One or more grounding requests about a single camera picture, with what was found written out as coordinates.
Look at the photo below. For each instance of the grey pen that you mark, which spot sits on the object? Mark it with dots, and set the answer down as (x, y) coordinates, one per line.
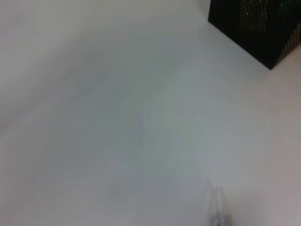
(218, 207)

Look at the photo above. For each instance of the black mesh pen holder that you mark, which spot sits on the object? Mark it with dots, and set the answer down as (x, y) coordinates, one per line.
(254, 30)

